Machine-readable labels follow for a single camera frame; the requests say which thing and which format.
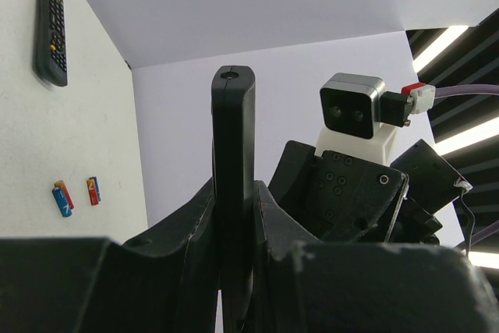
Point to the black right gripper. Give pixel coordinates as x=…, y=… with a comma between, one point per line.
x=340, y=198

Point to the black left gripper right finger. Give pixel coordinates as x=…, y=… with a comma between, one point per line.
x=304, y=285

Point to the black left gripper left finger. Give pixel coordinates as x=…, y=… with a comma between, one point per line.
x=163, y=280

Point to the plain black remote control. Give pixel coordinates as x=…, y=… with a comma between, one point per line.
x=233, y=94

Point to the black remote coloured buttons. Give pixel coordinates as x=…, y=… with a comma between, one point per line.
x=50, y=53

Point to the red orange battery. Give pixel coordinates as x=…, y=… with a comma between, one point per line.
x=61, y=184

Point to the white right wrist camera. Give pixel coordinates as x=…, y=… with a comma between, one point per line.
x=361, y=117

